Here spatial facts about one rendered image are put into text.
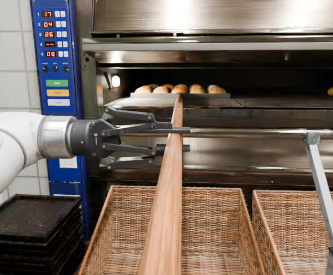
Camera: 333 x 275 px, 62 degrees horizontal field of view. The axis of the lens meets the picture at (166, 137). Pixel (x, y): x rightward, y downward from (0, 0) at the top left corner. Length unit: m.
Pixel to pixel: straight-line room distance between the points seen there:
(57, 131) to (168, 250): 0.41
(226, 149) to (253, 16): 0.52
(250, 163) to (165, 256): 1.01
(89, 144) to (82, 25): 0.72
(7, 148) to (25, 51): 0.80
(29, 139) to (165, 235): 0.41
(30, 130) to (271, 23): 0.90
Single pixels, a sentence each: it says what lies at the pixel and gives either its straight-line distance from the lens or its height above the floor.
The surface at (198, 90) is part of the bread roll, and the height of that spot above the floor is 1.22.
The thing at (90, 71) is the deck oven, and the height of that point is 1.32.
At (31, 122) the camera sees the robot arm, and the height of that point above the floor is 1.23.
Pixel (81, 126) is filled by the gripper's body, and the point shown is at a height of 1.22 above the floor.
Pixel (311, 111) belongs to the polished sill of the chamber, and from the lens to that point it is 1.23.
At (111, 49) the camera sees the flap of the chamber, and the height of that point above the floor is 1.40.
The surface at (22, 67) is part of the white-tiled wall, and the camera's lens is 1.31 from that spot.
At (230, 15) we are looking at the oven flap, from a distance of 1.15.
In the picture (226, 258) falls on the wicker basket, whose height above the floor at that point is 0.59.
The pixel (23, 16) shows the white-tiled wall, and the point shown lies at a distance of 1.31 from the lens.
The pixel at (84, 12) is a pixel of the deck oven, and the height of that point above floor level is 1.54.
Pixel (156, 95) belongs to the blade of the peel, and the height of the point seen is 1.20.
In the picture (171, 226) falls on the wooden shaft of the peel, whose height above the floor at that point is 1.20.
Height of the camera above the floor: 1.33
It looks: 13 degrees down
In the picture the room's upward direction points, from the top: straight up
